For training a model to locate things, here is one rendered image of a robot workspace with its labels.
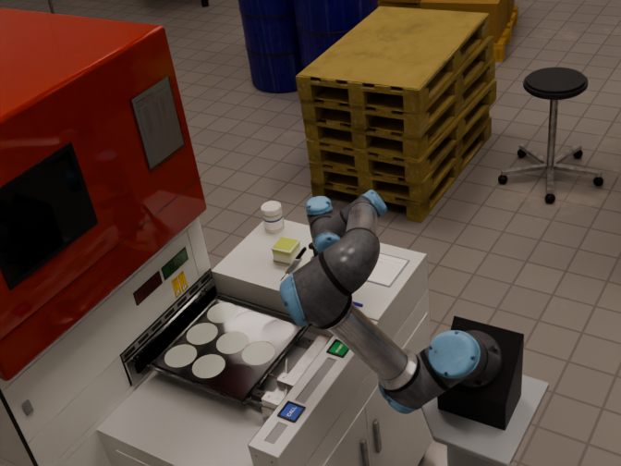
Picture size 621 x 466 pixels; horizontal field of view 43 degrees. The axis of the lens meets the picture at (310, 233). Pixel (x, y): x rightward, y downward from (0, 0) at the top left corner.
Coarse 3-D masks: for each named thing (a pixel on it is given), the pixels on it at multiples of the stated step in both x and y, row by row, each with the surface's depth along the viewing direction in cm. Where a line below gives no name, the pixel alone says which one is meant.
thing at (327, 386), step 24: (336, 360) 221; (360, 360) 227; (312, 384) 215; (336, 384) 216; (360, 384) 231; (312, 408) 207; (336, 408) 220; (264, 432) 203; (288, 432) 202; (312, 432) 210; (264, 456) 198; (288, 456) 200
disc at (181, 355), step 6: (174, 348) 242; (180, 348) 242; (186, 348) 242; (192, 348) 241; (168, 354) 240; (174, 354) 240; (180, 354) 240; (186, 354) 239; (192, 354) 239; (168, 360) 238; (174, 360) 238; (180, 360) 238; (186, 360) 237; (192, 360) 237; (174, 366) 236; (180, 366) 235
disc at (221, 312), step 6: (216, 306) 256; (222, 306) 256; (228, 306) 256; (234, 306) 255; (210, 312) 254; (216, 312) 254; (222, 312) 254; (228, 312) 253; (234, 312) 253; (210, 318) 252; (216, 318) 251; (222, 318) 251; (228, 318) 251
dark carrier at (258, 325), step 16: (240, 304) 256; (208, 320) 251; (240, 320) 249; (256, 320) 248; (272, 320) 247; (288, 320) 246; (256, 336) 242; (272, 336) 241; (288, 336) 241; (208, 352) 239; (240, 352) 237; (176, 368) 235; (224, 368) 232; (240, 368) 232; (256, 368) 231; (208, 384) 228; (224, 384) 227; (240, 384) 226
